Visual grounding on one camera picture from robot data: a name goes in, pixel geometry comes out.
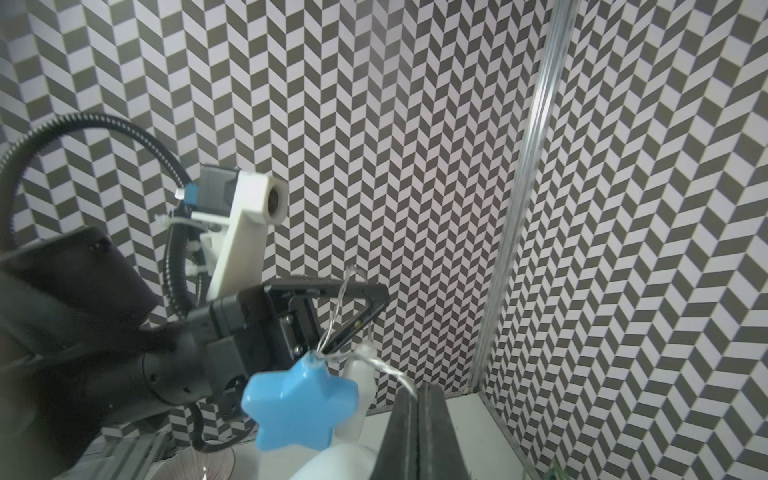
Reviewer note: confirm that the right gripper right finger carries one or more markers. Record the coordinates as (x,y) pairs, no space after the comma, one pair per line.
(439,453)

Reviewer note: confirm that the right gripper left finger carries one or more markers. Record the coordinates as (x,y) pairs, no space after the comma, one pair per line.
(398,454)

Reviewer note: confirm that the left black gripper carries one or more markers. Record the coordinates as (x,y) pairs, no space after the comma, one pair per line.
(268,327)

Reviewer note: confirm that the star cloud string light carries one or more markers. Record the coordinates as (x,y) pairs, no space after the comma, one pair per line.
(319,404)

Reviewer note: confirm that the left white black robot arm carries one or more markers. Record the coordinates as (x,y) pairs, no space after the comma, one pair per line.
(77,357)

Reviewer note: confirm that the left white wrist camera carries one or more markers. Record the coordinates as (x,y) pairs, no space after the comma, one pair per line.
(228,213)

